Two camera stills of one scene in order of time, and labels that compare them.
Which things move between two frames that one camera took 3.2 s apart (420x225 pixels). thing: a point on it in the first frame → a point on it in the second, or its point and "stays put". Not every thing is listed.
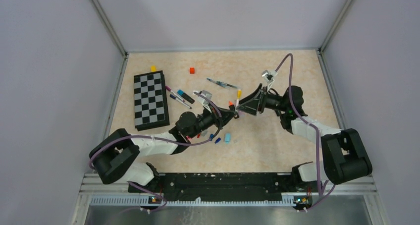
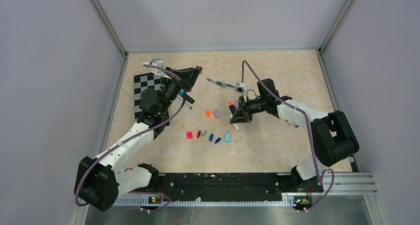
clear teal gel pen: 222,84 stays put
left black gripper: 225,115 → 188,76
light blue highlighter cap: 227,138 stays put
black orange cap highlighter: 232,107 stays put
